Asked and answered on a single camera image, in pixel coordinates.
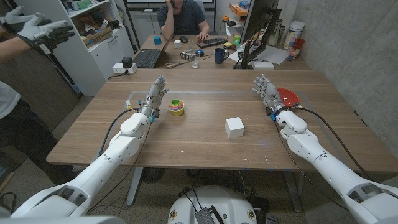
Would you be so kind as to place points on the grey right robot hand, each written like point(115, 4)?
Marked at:
point(270, 95)

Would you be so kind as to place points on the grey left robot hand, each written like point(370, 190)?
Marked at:
point(154, 96)

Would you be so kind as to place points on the standing person's right gloved hand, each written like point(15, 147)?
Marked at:
point(43, 34)

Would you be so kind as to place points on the standing person's left gloved hand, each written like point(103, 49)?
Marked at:
point(18, 17)

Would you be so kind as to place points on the large white cube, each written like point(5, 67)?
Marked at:
point(234, 128)

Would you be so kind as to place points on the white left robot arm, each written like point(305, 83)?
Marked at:
point(102, 168)

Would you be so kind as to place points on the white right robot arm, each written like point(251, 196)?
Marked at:
point(326, 165)

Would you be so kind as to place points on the standing person's right forearm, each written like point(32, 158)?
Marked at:
point(12, 49)

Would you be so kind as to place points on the red bowl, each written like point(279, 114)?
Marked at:
point(290, 96)

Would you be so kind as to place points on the small blue cube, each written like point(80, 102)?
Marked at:
point(157, 40)

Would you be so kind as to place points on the small white cube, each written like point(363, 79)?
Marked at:
point(177, 44)

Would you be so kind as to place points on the stacked colourful cups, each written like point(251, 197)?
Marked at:
point(176, 109)

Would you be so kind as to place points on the flat white box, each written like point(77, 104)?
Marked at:
point(263, 65)

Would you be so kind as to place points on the black laptop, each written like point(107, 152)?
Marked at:
point(147, 58)

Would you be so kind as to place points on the white paper sheet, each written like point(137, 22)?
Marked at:
point(273, 54)

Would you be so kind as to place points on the black power adapter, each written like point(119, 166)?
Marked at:
point(127, 62)

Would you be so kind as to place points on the white power strip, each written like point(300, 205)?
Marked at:
point(118, 69)

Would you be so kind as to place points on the red snack can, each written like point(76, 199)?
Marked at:
point(293, 51)

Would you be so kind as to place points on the metal clip bundle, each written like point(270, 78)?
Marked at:
point(186, 56)

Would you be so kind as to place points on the clear drinking glass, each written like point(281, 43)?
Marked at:
point(195, 63)

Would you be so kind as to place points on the cardboard box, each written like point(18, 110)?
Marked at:
point(98, 37)

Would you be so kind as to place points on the dark wood cabinet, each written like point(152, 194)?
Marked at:
point(37, 90)

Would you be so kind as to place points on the white shelf cabinet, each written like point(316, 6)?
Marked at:
point(93, 68)

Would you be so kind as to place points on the dark blue mug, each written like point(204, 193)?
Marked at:
point(220, 56)

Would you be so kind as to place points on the green cup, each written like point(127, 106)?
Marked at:
point(237, 40)

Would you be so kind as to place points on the black computer mouse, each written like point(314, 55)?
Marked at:
point(184, 39)

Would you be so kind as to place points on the white canister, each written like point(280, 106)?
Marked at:
point(293, 32)

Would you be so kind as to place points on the black monitor with stand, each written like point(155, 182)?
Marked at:
point(258, 18)

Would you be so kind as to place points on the black round fan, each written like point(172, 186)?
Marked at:
point(152, 175)

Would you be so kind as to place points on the black keyboard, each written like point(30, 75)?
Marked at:
point(211, 42)

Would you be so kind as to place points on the seated person dark shirt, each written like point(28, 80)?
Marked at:
point(186, 18)

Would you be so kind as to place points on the orange box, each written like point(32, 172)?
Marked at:
point(237, 10)

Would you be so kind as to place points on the grey table leg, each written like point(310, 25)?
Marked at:
point(292, 193)
point(135, 186)

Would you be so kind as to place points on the standing person black trousers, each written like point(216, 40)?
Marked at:
point(18, 133)

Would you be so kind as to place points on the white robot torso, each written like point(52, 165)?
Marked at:
point(217, 199)

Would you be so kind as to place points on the black electronics box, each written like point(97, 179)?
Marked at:
point(205, 216)

